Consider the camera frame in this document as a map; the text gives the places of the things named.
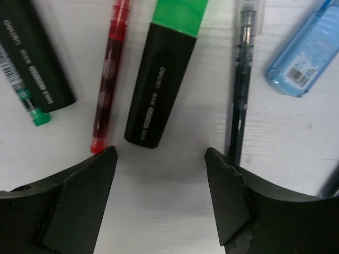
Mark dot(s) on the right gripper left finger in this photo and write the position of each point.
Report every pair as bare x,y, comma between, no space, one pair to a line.
61,213

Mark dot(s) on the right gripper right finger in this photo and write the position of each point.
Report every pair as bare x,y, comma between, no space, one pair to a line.
254,215

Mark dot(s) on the green cap black highlighter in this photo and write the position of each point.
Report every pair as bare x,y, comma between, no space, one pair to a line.
170,41

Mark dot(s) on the green pen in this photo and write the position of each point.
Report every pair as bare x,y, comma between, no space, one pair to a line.
36,114

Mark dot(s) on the red pen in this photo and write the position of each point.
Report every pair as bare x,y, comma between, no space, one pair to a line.
111,65

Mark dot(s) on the pink cap black highlighter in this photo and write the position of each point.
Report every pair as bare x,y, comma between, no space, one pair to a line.
28,46

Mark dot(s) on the black pen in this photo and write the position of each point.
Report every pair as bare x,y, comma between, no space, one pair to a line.
249,19

